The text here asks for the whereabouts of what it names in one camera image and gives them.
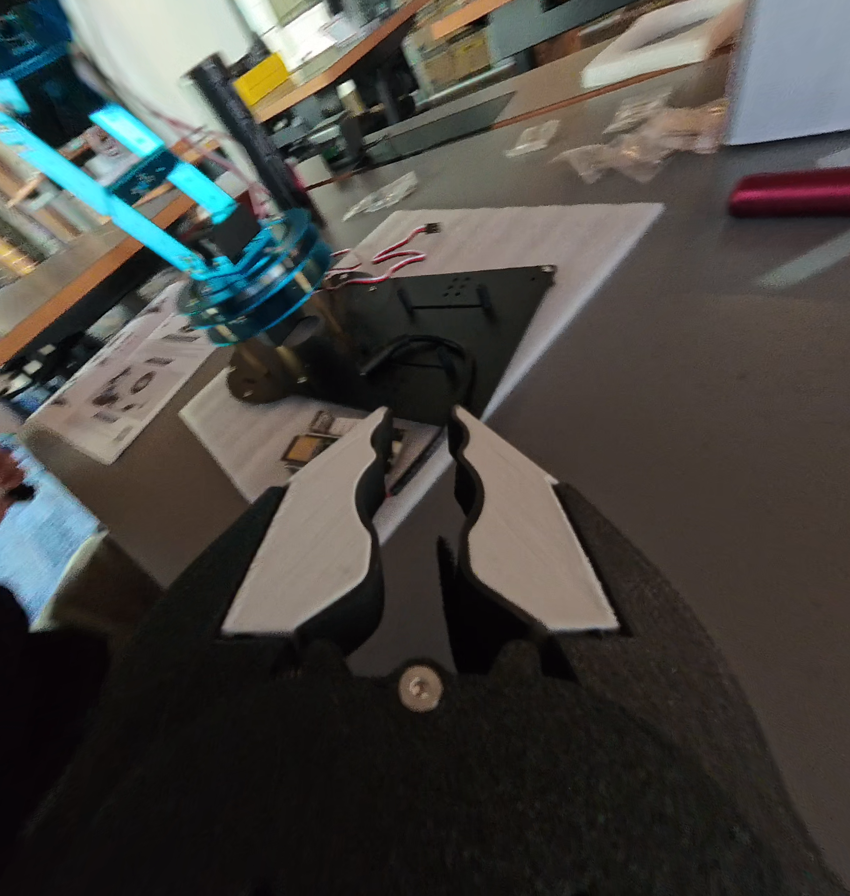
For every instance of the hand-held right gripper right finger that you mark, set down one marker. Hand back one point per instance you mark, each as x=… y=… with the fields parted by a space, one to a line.
x=537 y=560

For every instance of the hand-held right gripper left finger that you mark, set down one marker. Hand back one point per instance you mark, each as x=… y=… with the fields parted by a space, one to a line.
x=306 y=560

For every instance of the red electric screwdriver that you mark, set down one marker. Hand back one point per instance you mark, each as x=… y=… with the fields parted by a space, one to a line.
x=803 y=192

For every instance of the orange and white cardboard box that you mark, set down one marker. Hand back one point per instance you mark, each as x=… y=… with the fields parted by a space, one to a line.
x=803 y=70

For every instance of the printed instruction manual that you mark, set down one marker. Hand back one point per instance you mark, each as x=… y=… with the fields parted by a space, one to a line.
x=117 y=392

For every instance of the person's black clothing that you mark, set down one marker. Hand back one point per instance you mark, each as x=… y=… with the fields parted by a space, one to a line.
x=18 y=700

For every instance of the white foam sheet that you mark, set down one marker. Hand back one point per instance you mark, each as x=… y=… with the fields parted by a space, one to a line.
x=572 y=238

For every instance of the clear bag with white parts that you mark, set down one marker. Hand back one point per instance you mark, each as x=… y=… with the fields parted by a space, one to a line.
x=383 y=199

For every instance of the brown wooden table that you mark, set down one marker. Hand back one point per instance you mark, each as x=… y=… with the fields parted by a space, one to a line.
x=369 y=49
x=47 y=280

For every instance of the small clear hardware bag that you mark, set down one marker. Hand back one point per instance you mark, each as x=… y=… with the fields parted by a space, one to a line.
x=607 y=161
x=635 y=112
x=533 y=138
x=691 y=129

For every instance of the clear plastic strip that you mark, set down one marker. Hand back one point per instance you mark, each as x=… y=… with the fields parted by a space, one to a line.
x=817 y=262

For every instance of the black rectangular panel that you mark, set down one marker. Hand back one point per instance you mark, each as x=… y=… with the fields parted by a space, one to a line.
x=439 y=129

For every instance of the yellow box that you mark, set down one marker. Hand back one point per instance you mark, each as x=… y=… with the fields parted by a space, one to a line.
x=260 y=80

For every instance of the white foam packing insert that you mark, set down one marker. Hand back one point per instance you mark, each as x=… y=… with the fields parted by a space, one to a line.
x=607 y=66

